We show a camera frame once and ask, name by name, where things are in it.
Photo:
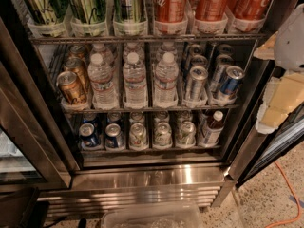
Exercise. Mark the gold can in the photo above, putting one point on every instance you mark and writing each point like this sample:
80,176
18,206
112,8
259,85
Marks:
77,51
78,66
71,88

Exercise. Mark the water bottle front left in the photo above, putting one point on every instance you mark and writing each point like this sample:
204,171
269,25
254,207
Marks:
101,78

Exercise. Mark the blue can bottom left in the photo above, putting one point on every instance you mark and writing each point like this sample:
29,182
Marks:
88,135

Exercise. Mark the silver green can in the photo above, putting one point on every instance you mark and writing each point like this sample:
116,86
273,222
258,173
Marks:
186,134
163,135
137,137

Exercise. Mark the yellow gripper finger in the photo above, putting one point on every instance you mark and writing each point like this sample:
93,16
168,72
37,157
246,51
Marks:
281,97
266,50

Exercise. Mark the water bottle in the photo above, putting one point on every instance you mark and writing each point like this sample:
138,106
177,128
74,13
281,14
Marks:
135,84
165,81
101,78

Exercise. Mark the gold can middle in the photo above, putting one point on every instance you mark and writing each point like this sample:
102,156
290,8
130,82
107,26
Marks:
78,66

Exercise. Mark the gold can back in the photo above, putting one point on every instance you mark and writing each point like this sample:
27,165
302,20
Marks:
77,51

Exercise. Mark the water bottle front right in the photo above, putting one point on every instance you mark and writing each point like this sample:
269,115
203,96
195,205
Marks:
165,81

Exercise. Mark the brown bottle white cap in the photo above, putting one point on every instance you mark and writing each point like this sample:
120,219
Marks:
211,129

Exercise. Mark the water bottle front middle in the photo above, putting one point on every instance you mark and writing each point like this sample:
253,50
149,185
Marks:
135,84

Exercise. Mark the red cola can right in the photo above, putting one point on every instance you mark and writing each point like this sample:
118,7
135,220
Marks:
250,9

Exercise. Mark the blue silver can front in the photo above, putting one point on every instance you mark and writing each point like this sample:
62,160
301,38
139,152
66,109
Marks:
229,86

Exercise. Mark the stainless steel fridge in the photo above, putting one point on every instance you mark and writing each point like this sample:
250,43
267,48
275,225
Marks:
110,180

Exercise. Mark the red cola can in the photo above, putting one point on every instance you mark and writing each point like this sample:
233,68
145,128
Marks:
169,11
210,10
250,9

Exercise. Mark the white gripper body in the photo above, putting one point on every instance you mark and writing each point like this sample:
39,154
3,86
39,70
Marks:
291,45

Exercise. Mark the red cola can middle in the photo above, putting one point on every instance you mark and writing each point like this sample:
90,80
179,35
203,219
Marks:
210,10

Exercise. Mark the green can shelf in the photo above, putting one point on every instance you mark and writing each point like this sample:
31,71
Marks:
47,12
129,11
88,11

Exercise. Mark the red cola can left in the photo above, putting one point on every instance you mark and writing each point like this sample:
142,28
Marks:
169,11

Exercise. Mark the glass fridge door left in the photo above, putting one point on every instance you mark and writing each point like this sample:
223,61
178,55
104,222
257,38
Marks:
30,116

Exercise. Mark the open fridge door right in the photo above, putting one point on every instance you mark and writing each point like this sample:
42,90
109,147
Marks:
256,150

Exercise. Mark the gold can front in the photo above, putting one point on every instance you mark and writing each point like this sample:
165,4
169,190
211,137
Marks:
71,88

